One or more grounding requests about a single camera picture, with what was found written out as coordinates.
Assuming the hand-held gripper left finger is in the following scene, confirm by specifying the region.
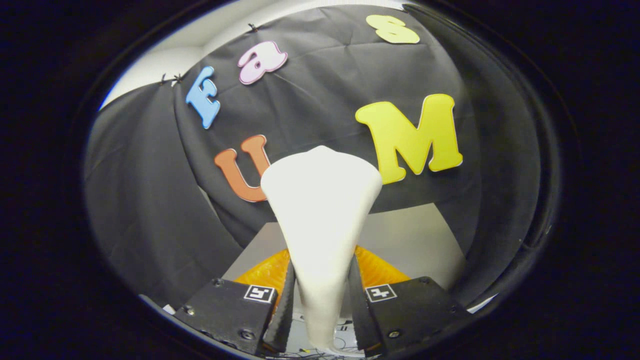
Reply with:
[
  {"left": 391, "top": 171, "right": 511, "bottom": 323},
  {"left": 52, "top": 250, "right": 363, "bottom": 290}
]
[{"left": 173, "top": 248, "right": 297, "bottom": 357}]

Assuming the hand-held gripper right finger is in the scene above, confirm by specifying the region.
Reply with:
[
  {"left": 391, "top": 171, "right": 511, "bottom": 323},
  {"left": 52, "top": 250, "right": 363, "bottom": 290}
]
[{"left": 348, "top": 245, "right": 473, "bottom": 357}]

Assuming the white garment steamer head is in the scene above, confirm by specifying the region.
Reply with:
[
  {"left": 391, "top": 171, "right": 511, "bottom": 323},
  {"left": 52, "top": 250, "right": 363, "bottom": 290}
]
[{"left": 260, "top": 145, "right": 383, "bottom": 351}]

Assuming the grey drawer cabinet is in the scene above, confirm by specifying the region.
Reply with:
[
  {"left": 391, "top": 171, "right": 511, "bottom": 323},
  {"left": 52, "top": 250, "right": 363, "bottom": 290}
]
[{"left": 222, "top": 202, "right": 468, "bottom": 291}]

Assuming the black backdrop cloth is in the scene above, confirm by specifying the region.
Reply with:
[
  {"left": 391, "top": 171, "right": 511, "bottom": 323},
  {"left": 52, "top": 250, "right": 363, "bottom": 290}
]
[{"left": 84, "top": 5, "right": 551, "bottom": 311}]

